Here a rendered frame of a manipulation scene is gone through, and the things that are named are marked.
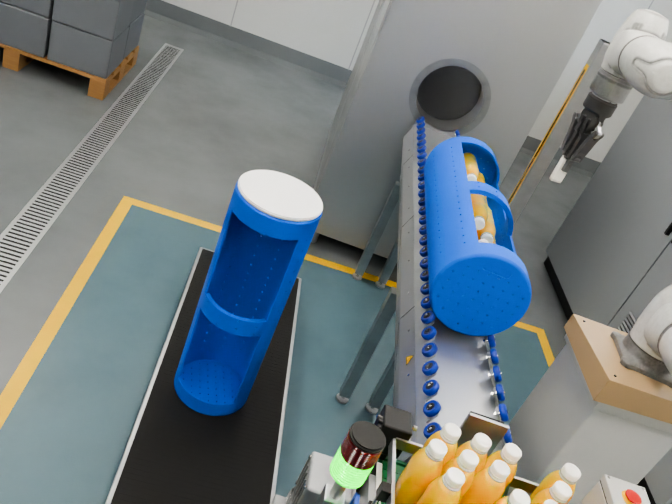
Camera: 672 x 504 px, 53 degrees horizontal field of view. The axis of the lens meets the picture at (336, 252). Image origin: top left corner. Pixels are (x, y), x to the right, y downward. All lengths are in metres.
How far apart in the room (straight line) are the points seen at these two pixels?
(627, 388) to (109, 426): 1.74
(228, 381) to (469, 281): 1.15
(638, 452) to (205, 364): 1.55
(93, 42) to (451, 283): 3.33
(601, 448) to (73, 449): 1.72
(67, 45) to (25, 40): 0.26
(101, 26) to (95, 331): 2.29
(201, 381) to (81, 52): 2.72
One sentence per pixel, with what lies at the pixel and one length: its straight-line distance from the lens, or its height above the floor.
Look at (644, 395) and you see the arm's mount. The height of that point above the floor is 1.07.
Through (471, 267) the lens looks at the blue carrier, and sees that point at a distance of 1.91.
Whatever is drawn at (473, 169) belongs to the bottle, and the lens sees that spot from 2.55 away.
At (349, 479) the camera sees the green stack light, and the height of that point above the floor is 1.18.
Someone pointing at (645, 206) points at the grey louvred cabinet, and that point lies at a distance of 4.18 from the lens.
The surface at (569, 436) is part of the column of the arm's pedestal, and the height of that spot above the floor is 0.82.
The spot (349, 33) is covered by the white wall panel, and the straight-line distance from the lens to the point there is 6.54.
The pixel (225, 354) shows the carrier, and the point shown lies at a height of 0.21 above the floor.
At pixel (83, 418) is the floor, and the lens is 2.68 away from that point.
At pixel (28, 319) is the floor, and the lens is 3.02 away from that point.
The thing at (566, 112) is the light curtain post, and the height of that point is 1.41.
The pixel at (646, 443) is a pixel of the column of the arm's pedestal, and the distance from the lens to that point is 2.26.
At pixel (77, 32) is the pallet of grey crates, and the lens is 4.76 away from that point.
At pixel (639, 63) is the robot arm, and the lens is 1.60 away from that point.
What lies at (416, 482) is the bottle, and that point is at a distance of 1.48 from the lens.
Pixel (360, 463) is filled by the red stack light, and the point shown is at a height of 1.22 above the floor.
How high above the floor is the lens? 2.04
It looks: 31 degrees down
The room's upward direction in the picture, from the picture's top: 23 degrees clockwise
